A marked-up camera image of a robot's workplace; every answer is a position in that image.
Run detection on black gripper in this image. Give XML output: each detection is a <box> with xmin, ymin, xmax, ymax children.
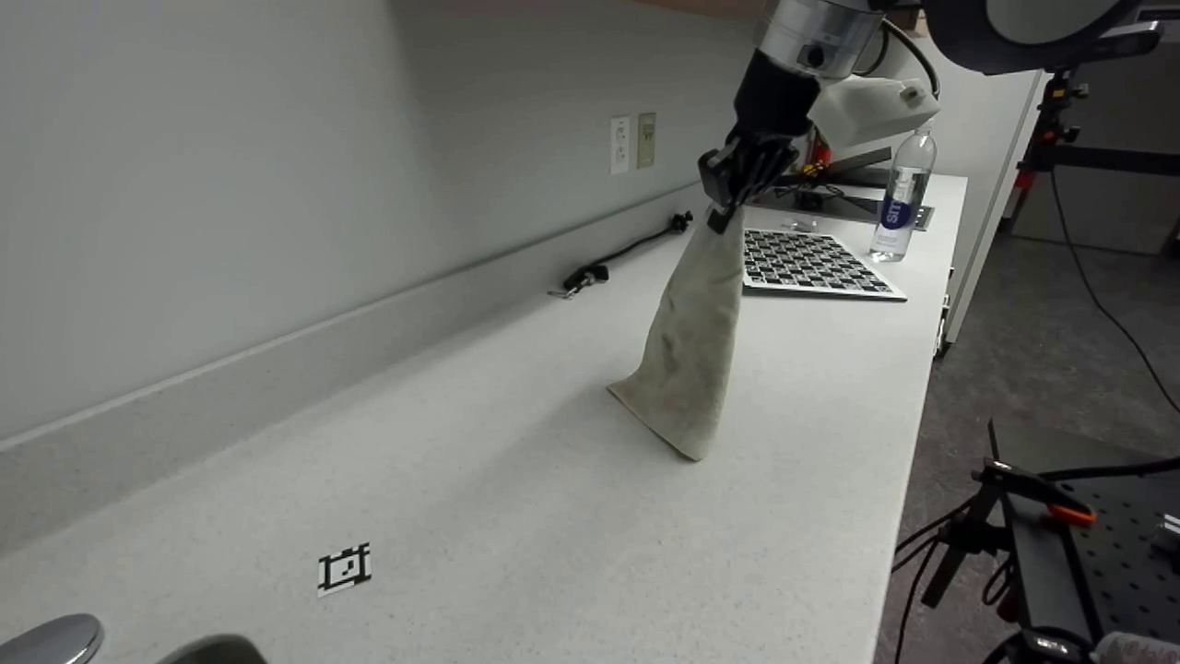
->
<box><xmin>696</xmin><ymin>47</ymin><xmax>826</xmax><ymax>239</ymax></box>

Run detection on cream white cloth towel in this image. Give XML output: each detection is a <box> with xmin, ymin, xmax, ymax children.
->
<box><xmin>606</xmin><ymin>213</ymin><xmax>748</xmax><ymax>465</ymax></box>

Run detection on thin black rod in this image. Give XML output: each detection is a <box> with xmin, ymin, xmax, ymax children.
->
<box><xmin>559</xmin><ymin>206</ymin><xmax>696</xmax><ymax>299</ymax></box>

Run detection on black white calibration checkerboard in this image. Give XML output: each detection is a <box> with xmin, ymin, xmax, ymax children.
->
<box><xmin>738</xmin><ymin>224</ymin><xmax>913</xmax><ymax>308</ymax></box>

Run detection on folded black tripod legs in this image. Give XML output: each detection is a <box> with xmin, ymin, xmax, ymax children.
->
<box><xmin>769</xmin><ymin>143</ymin><xmax>933</xmax><ymax>234</ymax></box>

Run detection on clear plastic water bottle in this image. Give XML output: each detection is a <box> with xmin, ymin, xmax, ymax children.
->
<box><xmin>867</xmin><ymin>126</ymin><xmax>942</xmax><ymax>265</ymax></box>

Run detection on black tripod with orange clip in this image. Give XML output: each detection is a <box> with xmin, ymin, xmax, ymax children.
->
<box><xmin>894</xmin><ymin>416</ymin><xmax>1180</xmax><ymax>664</ymax></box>

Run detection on small black white marker tag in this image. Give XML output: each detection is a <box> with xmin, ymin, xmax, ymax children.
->
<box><xmin>314</xmin><ymin>540</ymin><xmax>377</xmax><ymax>593</ymax></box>

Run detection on black perforated breadboard table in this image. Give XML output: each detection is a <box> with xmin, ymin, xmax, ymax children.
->
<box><xmin>1056</xmin><ymin>473</ymin><xmax>1180</xmax><ymax>642</ymax></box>

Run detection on white wall outlet plate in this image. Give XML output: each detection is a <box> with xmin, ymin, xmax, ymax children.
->
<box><xmin>610</xmin><ymin>116</ymin><xmax>636</xmax><ymax>178</ymax></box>

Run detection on black red camera stand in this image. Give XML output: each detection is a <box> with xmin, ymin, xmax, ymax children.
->
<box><xmin>1007</xmin><ymin>66</ymin><xmax>1180</xmax><ymax>235</ymax></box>

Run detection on black floor cable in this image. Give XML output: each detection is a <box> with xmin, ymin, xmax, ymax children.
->
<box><xmin>1045</xmin><ymin>169</ymin><xmax>1180</xmax><ymax>416</ymax></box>

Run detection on black camera on stand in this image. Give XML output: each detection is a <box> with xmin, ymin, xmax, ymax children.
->
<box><xmin>1093</xmin><ymin>17</ymin><xmax>1164</xmax><ymax>63</ymax></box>

